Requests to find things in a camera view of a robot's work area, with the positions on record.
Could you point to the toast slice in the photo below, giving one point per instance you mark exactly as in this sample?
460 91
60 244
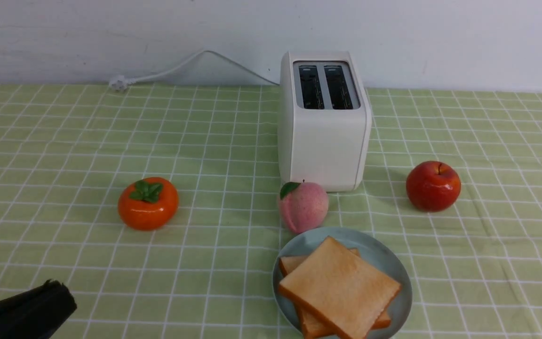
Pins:
340 289
311 327

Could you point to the pink peach with leaf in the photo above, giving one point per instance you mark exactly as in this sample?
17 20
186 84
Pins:
302 205

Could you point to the orange persimmon with green leaf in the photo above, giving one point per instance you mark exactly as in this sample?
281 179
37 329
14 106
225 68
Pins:
148 204

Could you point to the green checkered tablecloth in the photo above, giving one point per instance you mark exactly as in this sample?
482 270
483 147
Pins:
67 152

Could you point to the red apple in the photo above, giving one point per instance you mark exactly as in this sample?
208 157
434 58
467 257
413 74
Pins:
433 186

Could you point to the light blue round plate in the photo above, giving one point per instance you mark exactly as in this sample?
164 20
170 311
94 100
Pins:
372 251

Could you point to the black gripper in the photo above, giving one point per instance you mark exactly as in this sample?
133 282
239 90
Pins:
37 313

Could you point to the white two-slot toaster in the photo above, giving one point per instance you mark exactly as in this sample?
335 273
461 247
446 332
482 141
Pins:
324 120

